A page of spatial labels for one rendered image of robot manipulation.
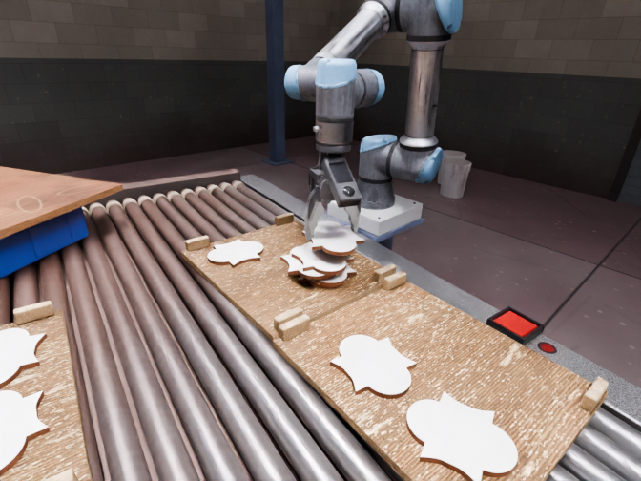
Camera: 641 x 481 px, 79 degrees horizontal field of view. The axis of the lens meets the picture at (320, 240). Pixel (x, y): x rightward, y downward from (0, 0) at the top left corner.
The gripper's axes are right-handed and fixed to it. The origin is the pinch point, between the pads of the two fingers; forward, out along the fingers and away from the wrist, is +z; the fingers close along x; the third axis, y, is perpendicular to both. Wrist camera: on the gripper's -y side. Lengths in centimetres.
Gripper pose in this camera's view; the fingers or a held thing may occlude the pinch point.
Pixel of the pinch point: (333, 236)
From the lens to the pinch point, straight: 85.2
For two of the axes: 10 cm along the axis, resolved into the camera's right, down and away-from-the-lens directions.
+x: -9.4, 1.2, -3.1
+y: -3.3, -4.2, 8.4
